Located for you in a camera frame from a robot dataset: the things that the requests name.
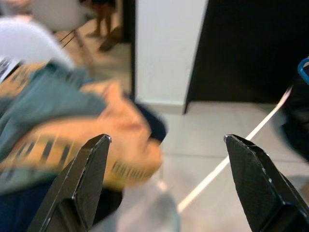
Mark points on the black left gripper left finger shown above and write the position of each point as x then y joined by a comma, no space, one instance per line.
79,193

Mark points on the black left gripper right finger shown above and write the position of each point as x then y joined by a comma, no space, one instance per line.
260,198

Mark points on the teal shorts with yellow waistband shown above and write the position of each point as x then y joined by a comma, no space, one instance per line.
48,108

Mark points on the blue plastic hanger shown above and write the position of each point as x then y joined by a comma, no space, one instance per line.
301,71

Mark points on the black partition panel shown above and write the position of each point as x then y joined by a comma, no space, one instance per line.
241,48

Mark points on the white plastic chair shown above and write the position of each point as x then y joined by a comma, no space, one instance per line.
60,14
24,38

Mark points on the person bare legs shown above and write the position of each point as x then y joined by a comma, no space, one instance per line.
100,19

